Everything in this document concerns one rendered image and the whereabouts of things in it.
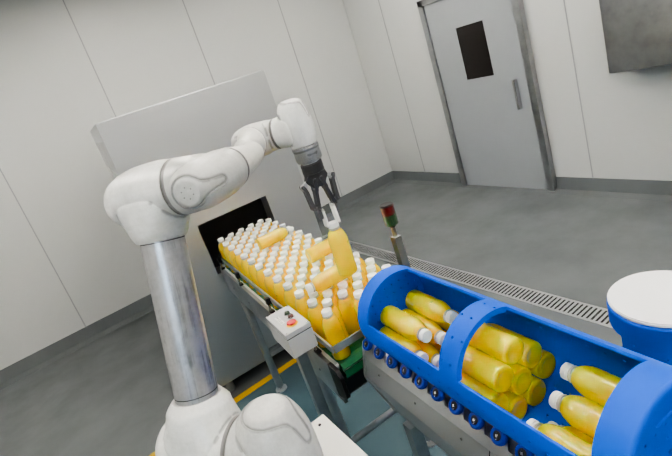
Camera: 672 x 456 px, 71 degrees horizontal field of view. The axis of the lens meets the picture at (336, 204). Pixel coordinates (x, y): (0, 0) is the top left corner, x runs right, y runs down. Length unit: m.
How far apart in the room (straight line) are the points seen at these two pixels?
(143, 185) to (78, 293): 4.61
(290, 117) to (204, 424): 0.89
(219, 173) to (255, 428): 0.53
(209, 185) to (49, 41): 4.68
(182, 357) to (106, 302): 4.58
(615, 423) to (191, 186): 0.88
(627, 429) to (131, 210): 1.03
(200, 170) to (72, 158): 4.52
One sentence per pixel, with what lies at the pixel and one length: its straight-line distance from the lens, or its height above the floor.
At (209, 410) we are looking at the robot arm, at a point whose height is 1.29.
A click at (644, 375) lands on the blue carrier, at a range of 1.05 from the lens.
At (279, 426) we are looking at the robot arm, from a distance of 1.08.
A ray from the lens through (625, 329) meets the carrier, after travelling 1.56.
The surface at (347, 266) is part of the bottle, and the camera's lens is 1.66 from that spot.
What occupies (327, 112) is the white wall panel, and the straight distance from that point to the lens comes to 6.42.
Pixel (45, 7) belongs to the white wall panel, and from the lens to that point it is 5.67.
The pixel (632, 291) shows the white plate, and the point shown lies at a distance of 1.64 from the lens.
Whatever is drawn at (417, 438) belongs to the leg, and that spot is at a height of 0.57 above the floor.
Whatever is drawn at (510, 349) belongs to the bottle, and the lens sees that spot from 1.24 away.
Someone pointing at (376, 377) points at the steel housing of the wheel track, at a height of 0.86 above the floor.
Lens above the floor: 1.92
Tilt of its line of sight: 16 degrees down
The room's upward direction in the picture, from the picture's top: 19 degrees counter-clockwise
